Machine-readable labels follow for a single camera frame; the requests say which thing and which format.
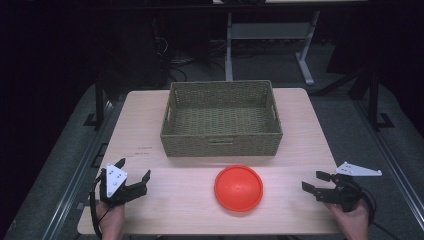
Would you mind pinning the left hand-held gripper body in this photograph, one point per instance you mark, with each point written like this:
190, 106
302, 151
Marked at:
115, 186

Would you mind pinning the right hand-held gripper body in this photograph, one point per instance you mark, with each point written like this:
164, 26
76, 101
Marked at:
346, 186

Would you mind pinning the person's left hand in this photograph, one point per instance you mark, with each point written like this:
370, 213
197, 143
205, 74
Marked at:
112, 221

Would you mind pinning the person's right hand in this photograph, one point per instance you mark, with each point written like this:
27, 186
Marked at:
350, 221

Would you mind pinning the black metal stand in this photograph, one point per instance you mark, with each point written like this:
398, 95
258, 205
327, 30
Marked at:
375, 100
99, 100

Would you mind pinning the orange round plate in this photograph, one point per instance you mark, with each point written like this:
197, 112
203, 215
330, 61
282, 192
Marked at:
238, 188

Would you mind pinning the green woven basket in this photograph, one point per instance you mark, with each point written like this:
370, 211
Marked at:
220, 143

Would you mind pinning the white metal desk frame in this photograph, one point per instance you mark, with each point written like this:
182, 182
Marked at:
266, 31

